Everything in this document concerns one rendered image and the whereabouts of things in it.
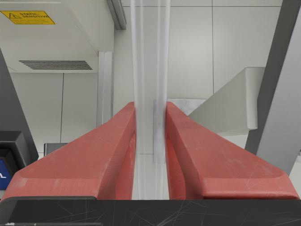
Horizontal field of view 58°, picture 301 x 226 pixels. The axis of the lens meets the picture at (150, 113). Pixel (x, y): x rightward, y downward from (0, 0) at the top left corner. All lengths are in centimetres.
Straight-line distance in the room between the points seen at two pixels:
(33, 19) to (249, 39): 84
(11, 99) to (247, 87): 26
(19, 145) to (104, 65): 53
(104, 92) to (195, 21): 56
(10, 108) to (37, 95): 83
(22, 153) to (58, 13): 36
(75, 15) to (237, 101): 41
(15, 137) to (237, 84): 23
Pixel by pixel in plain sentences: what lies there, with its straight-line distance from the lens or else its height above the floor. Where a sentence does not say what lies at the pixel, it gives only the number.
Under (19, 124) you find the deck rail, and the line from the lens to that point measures 37.
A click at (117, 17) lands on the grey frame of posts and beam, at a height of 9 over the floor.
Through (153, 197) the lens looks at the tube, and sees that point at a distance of 16.
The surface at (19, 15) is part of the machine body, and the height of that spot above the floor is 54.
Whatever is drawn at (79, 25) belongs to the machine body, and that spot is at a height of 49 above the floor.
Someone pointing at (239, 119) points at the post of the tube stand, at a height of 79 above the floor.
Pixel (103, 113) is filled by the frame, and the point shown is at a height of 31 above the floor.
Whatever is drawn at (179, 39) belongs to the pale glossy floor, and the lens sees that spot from 114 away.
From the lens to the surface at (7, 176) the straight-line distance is 31.
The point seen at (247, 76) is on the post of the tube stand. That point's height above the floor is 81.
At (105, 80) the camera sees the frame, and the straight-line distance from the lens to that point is 79.
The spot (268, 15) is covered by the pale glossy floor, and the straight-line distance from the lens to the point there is 126.
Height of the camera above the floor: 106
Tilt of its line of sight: 84 degrees down
